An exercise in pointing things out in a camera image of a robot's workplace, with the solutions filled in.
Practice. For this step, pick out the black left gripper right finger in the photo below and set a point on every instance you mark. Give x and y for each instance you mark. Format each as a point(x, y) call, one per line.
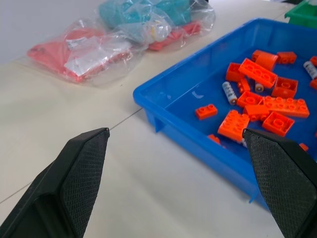
point(280, 178)

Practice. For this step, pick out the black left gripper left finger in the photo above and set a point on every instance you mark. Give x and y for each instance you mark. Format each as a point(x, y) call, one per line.
point(74, 178)

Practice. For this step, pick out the green plastic tray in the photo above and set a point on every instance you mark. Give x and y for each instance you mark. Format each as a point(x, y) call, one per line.
point(303, 13)

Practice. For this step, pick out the orange four-stud square brick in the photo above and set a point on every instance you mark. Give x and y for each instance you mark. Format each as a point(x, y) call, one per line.
point(284, 87)
point(248, 99)
point(278, 123)

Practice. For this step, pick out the orange six-stud brick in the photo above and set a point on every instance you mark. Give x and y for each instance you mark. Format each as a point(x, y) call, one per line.
point(234, 125)

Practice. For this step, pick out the orange sloped brick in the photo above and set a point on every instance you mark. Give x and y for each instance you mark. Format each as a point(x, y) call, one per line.
point(256, 112)

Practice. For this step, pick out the long orange eight-stud brick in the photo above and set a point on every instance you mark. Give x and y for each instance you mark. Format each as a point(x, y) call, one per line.
point(257, 72)
point(287, 106)

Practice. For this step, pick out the white AA battery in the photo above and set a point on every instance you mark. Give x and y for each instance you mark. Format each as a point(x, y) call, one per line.
point(229, 92)
point(259, 87)
point(310, 69)

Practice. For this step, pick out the blue plastic tray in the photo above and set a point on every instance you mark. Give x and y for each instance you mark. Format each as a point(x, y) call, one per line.
point(198, 129)

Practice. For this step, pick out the small orange two-stud brick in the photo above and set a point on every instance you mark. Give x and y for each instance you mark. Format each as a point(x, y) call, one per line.
point(286, 57)
point(206, 111)

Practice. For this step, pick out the small orange narrow brick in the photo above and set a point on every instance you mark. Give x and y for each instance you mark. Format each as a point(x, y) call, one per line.
point(244, 84)

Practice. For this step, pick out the orange hollow square brick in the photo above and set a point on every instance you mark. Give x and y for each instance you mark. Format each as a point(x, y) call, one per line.
point(232, 72)

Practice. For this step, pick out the orange curved arch brick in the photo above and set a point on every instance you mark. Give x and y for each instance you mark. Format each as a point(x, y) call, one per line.
point(265, 59)

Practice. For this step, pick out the plastic bag with red cloth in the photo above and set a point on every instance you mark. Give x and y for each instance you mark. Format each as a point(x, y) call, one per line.
point(81, 57)

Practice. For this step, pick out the plastic bag with teal cloth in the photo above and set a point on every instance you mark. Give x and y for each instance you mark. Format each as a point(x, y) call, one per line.
point(153, 22)

